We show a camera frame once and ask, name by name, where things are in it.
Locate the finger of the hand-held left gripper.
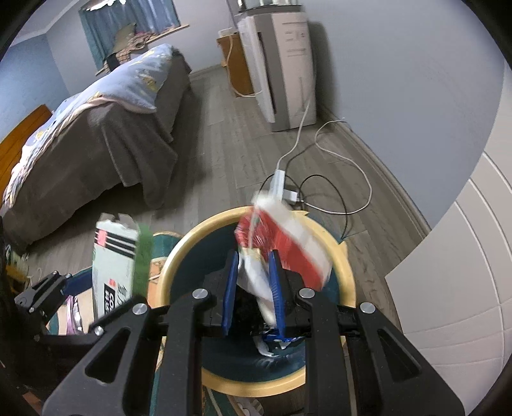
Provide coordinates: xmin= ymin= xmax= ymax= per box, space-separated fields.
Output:
xmin=40 ymin=326 xmax=105 ymax=349
xmin=14 ymin=271 xmax=73 ymax=334

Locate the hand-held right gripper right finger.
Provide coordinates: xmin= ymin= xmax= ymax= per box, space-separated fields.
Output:
xmin=268 ymin=250 xmax=467 ymax=416

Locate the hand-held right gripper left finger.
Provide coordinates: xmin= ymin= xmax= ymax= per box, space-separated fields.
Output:
xmin=42 ymin=250 xmax=241 ymax=416

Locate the red floral paper bowl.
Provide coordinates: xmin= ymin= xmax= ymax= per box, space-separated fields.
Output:
xmin=234 ymin=192 xmax=332 ymax=326

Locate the teal bin with yellow rim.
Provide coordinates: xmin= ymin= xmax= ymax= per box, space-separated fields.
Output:
xmin=159 ymin=206 xmax=356 ymax=396

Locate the white box with black stripes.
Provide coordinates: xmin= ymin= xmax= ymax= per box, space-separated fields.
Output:
xmin=91 ymin=213 xmax=153 ymax=321

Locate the printed quilted mat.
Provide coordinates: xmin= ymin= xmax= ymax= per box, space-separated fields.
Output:
xmin=46 ymin=231 xmax=281 ymax=416

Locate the white power strip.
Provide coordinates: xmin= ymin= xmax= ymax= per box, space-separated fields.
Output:
xmin=270 ymin=170 xmax=300 ymax=203

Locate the wooden bed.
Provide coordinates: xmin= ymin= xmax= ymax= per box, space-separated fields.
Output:
xmin=0 ymin=43 xmax=193 ymax=257

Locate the grey bedspread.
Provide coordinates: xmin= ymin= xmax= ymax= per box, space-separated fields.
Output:
xmin=0 ymin=52 xmax=193 ymax=257

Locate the white panelled door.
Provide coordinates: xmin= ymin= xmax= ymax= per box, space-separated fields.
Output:
xmin=384 ymin=150 xmax=512 ymax=416

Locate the blue floral quilt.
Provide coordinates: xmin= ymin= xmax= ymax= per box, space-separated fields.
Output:
xmin=2 ymin=43 xmax=177 ymax=209

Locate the white air purifier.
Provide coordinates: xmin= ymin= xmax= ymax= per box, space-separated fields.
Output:
xmin=237 ymin=12 xmax=317 ymax=132

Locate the wooden cabinet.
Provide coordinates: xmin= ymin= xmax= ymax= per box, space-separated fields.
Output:
xmin=217 ymin=32 xmax=257 ymax=97

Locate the plaid cloth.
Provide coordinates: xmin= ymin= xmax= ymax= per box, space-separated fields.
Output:
xmin=114 ymin=30 xmax=155 ymax=60

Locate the blue curtain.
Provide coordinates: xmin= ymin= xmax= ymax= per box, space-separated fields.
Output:
xmin=78 ymin=0 xmax=177 ymax=70

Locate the black monitor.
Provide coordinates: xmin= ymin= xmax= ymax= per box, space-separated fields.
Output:
xmin=238 ymin=0 xmax=305 ymax=11

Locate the black cable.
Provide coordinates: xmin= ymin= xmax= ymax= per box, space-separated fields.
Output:
xmin=260 ymin=174 xmax=374 ymax=241

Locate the white looped cable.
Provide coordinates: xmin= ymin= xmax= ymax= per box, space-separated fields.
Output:
xmin=314 ymin=119 xmax=373 ymax=214

